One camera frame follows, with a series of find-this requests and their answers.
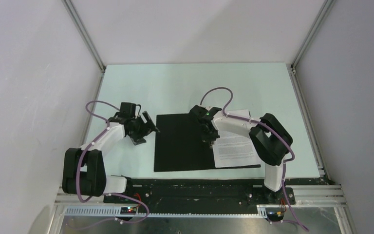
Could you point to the left circuit board with leds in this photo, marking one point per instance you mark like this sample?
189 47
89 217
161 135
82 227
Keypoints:
127 210

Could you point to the red folder black inside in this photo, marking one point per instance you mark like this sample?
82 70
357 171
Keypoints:
178 146

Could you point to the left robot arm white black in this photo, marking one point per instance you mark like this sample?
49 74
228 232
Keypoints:
84 171

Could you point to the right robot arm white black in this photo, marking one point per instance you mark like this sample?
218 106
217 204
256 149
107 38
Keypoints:
269 138

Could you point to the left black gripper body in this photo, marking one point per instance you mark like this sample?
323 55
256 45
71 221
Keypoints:
139 126

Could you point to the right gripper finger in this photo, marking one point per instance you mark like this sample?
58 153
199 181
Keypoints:
205 133
212 136

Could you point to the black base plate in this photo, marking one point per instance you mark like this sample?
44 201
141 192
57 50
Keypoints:
202 196

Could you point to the aluminium frame post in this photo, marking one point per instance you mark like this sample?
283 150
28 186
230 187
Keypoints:
312 32
82 30

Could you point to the grey slotted cable duct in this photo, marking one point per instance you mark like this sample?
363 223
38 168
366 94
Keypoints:
112 211

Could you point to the right aluminium frame post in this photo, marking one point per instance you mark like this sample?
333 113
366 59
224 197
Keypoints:
312 32

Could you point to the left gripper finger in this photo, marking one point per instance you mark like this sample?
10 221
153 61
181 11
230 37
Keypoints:
149 124
138 139

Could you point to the left aluminium frame post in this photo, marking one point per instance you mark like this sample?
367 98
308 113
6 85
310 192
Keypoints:
82 30

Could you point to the right circuit board with wires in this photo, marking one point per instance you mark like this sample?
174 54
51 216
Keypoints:
274 216

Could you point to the printed paper sheet top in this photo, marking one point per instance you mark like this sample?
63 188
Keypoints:
233 149

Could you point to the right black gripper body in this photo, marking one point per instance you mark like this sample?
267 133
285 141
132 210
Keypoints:
211 135

